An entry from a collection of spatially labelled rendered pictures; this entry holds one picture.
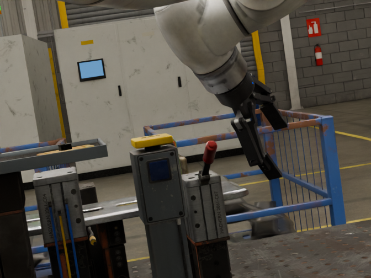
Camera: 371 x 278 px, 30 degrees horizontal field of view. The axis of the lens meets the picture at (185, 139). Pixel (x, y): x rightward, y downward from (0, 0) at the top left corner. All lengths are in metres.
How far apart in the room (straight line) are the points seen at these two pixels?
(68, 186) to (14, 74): 7.98
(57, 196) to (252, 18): 0.45
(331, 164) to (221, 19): 2.17
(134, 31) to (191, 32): 8.02
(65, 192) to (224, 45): 0.37
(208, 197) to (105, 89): 7.92
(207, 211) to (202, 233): 0.04
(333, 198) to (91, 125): 6.18
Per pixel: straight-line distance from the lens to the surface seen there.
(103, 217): 1.36
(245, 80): 1.27
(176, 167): 1.08
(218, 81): 1.24
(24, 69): 9.16
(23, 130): 9.20
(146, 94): 9.17
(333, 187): 3.30
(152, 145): 1.08
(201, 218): 1.27
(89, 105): 9.15
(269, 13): 1.16
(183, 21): 1.16
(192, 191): 1.26
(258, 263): 1.95
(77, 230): 1.24
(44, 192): 1.23
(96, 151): 1.03
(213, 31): 1.17
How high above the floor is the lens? 1.26
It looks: 6 degrees down
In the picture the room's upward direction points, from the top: 8 degrees counter-clockwise
